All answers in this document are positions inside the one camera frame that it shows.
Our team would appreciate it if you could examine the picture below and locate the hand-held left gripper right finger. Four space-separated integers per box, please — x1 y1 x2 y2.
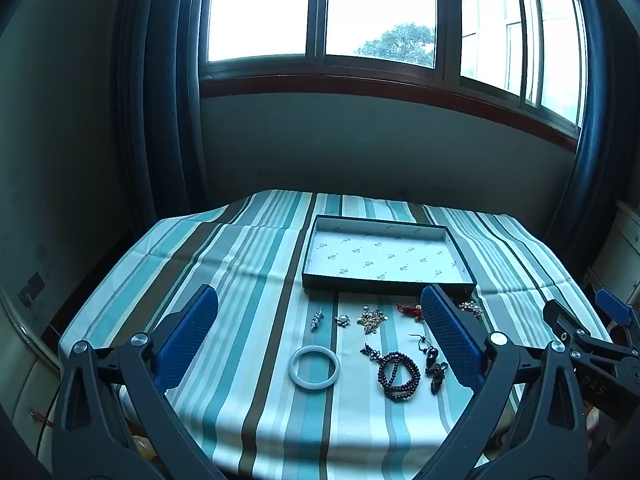
420 284 596 480

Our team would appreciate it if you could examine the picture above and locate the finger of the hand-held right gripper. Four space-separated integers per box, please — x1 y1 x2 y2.
595 287 632 329
543 298 627 367

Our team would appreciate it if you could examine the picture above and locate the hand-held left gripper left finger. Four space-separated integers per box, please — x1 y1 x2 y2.
52 284 221 480

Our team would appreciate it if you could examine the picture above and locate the black pendant with cord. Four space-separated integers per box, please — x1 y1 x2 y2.
409 333 450 395

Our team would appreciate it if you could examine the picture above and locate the red knot charm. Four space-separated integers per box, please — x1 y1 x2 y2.
396 303 427 323

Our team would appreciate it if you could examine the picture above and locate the dark red bead bracelet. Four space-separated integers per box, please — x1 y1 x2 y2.
360 342 422 402

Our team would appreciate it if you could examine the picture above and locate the green jewelry box tray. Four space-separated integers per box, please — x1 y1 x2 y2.
301 214 478 297

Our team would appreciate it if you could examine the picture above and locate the white jade bangle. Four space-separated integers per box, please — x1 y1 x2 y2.
288 345 341 390

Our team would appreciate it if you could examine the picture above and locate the striped teal tablecloth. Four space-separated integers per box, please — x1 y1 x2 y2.
57 189 617 480

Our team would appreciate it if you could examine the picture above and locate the white cabinet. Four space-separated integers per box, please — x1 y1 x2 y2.
584 199 640 313

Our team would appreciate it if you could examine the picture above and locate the beige sofa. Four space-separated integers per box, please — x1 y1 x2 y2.
0 305 68 466

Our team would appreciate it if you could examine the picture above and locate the dark blue curtain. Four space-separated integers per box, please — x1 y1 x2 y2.
544 0 640 267
111 0 212 223

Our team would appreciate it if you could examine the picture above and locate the brown wooden window sill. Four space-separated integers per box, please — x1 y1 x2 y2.
199 74 582 152

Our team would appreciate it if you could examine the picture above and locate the gold chain necklace pile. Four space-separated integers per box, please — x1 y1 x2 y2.
357 306 391 336

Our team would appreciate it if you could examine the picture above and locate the wall socket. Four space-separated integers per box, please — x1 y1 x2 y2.
17 271 47 307

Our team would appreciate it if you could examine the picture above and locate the window with dark frame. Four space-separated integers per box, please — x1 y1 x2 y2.
199 0 590 137

